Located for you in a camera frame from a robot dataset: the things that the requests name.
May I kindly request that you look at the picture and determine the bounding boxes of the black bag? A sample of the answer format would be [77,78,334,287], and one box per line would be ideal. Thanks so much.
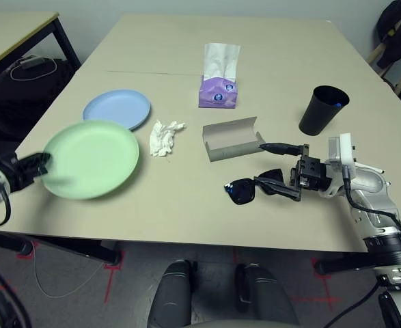
[0,57,77,137]

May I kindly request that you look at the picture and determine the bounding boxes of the grey glasses case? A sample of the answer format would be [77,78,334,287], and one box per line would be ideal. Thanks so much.
[202,116,266,163]

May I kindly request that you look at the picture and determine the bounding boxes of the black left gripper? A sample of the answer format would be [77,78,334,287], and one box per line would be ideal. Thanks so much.
[0,152,70,195]

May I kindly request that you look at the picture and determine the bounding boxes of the white power adapter with cable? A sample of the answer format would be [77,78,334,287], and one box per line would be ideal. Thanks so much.
[9,56,57,81]

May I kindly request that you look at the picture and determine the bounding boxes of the green plastic plate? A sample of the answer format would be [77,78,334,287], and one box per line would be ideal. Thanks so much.
[42,119,140,201]

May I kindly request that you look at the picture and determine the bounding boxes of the dark grey robot leg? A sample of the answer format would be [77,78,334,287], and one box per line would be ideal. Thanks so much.
[234,262,300,325]
[147,259,196,327]

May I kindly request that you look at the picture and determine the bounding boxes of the black plastic cup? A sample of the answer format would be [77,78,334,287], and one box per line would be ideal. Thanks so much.
[299,85,350,137]

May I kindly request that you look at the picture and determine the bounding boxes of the white tissue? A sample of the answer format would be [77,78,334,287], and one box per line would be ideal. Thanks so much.
[149,120,187,158]

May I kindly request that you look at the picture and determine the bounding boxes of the beige side table black frame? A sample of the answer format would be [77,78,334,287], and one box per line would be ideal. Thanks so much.
[0,12,82,74]

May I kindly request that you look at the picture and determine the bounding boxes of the dark grey robot right leg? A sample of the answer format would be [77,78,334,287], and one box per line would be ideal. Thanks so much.
[234,262,300,325]

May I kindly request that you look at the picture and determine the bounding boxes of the black jacket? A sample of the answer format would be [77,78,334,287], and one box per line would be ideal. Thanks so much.
[376,0,401,69]

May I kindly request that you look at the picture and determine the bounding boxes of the purple tissue pack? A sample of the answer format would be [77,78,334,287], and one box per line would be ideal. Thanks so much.
[198,42,241,109]

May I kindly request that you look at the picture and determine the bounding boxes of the dark grey robot left leg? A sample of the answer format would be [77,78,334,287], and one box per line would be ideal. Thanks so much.
[147,259,196,327]

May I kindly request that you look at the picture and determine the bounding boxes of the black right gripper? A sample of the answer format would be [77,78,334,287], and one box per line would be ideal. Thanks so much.
[254,141,334,202]

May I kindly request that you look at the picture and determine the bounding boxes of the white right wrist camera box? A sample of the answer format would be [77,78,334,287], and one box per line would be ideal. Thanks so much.
[324,132,358,200]

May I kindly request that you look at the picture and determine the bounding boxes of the black sunglasses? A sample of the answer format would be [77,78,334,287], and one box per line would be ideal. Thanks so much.
[224,168,285,206]

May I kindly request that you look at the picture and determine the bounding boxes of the blue plastic plate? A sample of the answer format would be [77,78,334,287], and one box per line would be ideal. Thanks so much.
[82,89,152,133]

